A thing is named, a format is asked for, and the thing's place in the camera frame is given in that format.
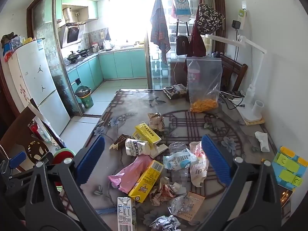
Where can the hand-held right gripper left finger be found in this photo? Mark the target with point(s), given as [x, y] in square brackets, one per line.
[92, 160]

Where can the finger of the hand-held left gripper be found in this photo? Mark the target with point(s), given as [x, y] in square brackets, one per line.
[21, 181]
[17, 160]

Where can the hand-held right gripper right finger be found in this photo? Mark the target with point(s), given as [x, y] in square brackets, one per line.
[215, 160]

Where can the white snack bag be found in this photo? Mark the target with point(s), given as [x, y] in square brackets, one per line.
[197, 172]

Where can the red bin with green rim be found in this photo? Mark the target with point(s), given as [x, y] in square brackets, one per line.
[63, 157]

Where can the brown wrapper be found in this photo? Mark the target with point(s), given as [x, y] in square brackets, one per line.
[120, 140]

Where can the small yellow carton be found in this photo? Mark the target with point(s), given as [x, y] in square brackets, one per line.
[144, 185]

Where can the yellow box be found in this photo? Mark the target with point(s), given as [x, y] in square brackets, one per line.
[146, 133]

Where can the brown paper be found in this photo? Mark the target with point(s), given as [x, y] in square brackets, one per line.
[156, 121]

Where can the black shoulder bag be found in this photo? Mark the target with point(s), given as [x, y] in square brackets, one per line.
[182, 45]

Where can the green trash bin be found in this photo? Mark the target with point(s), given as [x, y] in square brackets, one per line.
[84, 97]

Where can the carved wooden chair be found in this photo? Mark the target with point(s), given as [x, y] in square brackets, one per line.
[21, 134]

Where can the blue white wrapper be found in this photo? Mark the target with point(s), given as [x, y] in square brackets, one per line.
[179, 161]

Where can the clear plastic bottle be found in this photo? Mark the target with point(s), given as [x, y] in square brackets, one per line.
[176, 148]

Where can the pink plastic bag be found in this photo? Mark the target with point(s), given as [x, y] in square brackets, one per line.
[131, 175]

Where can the white crumpled tissue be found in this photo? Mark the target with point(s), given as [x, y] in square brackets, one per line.
[262, 140]

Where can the crumpled reddish paper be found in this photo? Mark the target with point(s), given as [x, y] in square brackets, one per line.
[163, 191]

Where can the white milk carton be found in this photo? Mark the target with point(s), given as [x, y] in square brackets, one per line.
[126, 214]

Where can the zip bag with orange snacks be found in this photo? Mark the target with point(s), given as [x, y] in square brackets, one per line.
[208, 91]

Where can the blue toy board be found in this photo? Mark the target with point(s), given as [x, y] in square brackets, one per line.
[288, 167]

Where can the white desk lamp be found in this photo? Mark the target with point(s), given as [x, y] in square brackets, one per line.
[250, 93]

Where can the phone with lit screen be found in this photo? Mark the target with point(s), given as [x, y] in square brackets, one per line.
[285, 195]

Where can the dark snack pack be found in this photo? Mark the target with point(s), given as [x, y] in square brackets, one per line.
[174, 91]

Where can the crumpled silver foil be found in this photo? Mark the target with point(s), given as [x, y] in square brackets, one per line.
[166, 223]

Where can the white fridge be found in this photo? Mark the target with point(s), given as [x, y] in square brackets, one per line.
[36, 77]

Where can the pink label drink bottle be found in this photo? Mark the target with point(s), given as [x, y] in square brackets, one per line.
[193, 73]

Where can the dark wooden chair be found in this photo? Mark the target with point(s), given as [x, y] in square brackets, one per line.
[237, 72]

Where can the teal base cabinets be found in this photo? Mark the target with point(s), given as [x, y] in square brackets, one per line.
[120, 65]

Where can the black wok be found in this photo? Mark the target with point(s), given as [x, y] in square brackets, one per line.
[72, 57]

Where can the black frying pan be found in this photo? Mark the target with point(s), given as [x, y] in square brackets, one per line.
[83, 51]

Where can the white plastic bag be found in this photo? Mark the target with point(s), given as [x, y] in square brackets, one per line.
[107, 45]

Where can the dark red cloth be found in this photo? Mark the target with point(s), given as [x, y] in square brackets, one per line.
[197, 42]

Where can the glass sliding door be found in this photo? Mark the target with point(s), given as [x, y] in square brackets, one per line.
[48, 41]

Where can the range hood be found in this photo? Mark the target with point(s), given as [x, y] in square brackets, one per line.
[72, 35]

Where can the black charger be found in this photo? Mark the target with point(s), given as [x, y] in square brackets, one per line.
[234, 24]

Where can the black white patterned bag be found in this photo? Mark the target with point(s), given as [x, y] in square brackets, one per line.
[209, 19]

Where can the hanging checked towel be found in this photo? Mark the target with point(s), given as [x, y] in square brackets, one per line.
[158, 28]

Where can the white blue hanging bag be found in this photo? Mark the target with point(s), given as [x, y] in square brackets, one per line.
[181, 6]

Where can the wall power strip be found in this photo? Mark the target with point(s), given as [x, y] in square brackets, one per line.
[241, 16]

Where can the teal wall cabinets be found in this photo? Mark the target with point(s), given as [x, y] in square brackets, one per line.
[92, 9]

